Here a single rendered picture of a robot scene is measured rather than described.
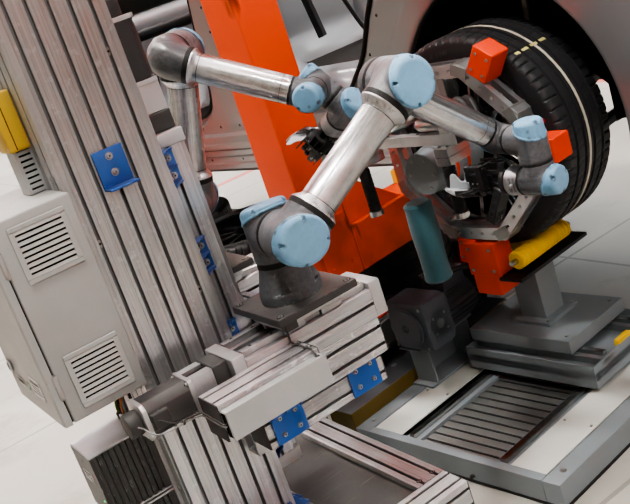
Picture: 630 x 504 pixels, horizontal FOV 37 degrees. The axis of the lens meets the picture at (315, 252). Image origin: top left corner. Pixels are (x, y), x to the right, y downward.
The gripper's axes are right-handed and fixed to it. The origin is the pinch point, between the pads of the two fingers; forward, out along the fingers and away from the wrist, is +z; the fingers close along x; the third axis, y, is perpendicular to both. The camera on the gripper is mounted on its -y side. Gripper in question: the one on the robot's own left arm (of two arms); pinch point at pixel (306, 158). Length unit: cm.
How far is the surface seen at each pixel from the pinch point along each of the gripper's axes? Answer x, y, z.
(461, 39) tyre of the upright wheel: 8, -38, -40
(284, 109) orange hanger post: -15.4, -10.3, 3.3
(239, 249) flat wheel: 1, -33, 113
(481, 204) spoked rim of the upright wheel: 48, -31, -6
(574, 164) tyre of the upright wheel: 55, -30, -44
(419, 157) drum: 23.4, -11.1, -22.2
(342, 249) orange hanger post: 27.6, -4.6, 25.8
